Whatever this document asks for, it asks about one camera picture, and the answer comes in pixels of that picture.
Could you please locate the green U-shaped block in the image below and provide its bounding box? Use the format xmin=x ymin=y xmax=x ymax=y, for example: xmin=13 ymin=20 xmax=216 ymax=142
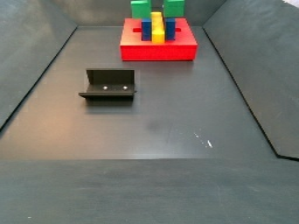
xmin=130 ymin=0 xmax=184 ymax=18

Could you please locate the red base board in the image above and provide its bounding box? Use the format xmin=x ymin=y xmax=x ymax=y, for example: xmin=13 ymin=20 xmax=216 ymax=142
xmin=119 ymin=18 xmax=199 ymax=61

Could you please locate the yellow long bar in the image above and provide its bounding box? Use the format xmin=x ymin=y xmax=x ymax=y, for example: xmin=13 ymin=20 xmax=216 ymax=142
xmin=151 ymin=11 xmax=164 ymax=44

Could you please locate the black fixture bracket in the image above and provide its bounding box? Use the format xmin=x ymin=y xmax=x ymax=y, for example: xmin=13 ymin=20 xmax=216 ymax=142
xmin=79 ymin=68 xmax=136 ymax=99

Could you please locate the dark blue left post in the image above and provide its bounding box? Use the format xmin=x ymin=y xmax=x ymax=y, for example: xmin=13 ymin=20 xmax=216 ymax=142
xmin=164 ymin=17 xmax=175 ymax=40

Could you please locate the dark blue post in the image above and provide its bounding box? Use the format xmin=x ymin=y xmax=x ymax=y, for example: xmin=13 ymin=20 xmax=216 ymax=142
xmin=142 ymin=18 xmax=152 ymax=41
xmin=164 ymin=17 xmax=175 ymax=40

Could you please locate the dark blue right post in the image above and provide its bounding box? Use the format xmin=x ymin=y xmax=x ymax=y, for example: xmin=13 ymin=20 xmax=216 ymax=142
xmin=142 ymin=18 xmax=152 ymax=41

